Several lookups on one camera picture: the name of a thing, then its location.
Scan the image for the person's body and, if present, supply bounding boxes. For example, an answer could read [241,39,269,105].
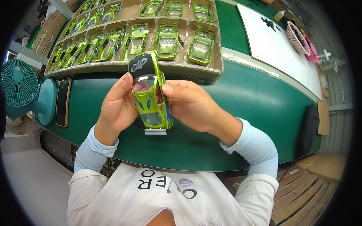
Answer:
[67,162,279,226]

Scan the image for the person's left hand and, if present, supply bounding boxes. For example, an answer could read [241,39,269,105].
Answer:
[94,72,140,138]

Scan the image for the beige cloth bag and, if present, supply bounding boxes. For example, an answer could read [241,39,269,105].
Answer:
[5,114,41,137]

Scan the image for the teal desk fan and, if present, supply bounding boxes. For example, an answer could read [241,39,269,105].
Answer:
[0,59,57,126]

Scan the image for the small black parts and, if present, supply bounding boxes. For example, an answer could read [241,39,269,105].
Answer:
[260,17,281,32]

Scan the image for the white board sheet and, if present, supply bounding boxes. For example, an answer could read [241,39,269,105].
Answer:
[236,3,323,101]

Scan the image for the wooden pallet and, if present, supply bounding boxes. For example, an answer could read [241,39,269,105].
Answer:
[269,166,337,226]

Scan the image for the beige plastic basket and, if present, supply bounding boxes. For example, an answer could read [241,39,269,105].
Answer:
[286,21,311,56]

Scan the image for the green toy car body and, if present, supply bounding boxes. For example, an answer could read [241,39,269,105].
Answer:
[128,50,174,135]

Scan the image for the cardboard divider tray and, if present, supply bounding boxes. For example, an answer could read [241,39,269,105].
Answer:
[44,0,224,84]

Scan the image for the group of green car shells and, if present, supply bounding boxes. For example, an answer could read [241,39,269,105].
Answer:
[49,0,215,71]

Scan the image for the brown cardboard piece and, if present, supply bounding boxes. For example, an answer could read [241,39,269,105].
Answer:
[316,64,330,136]

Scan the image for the pink plastic basket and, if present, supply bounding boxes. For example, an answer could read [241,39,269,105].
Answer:
[302,34,320,63]

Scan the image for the white metal fixture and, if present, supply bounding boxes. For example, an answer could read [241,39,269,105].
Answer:
[317,49,347,72]

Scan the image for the stack of brown cardboard trays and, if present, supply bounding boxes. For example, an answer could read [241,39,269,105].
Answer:
[29,0,83,57]

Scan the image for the black smartphone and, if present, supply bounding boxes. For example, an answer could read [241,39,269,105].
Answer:
[55,78,72,128]

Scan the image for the brown cardboard box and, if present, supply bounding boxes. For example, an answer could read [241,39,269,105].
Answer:
[294,153,348,182]

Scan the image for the person's right hand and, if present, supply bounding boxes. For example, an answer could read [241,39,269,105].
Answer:
[161,80,227,133]

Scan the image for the black bag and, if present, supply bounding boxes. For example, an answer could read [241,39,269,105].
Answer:
[295,103,321,159]

